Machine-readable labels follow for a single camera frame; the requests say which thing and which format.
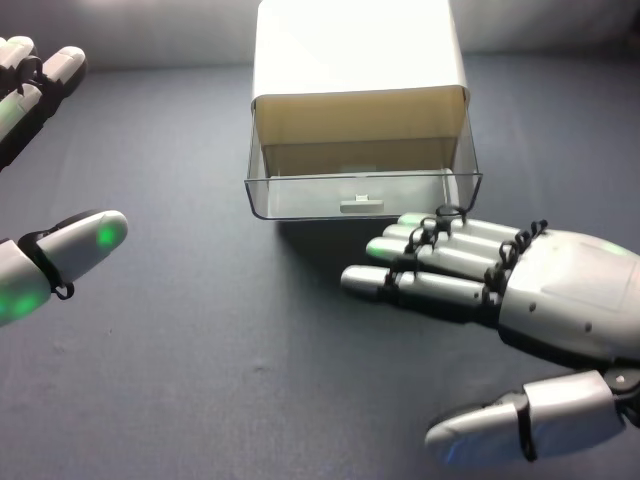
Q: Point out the clear plastic drawer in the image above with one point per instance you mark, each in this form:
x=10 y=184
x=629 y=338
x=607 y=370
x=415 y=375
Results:
x=310 y=200

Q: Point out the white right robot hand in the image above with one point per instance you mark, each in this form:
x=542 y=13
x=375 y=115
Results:
x=565 y=290

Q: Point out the white drawer cabinet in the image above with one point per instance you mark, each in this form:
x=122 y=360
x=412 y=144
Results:
x=355 y=50

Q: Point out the grey table cloth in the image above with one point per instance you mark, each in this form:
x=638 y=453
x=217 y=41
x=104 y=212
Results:
x=225 y=375

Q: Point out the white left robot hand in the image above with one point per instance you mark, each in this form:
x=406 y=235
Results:
x=75 y=240

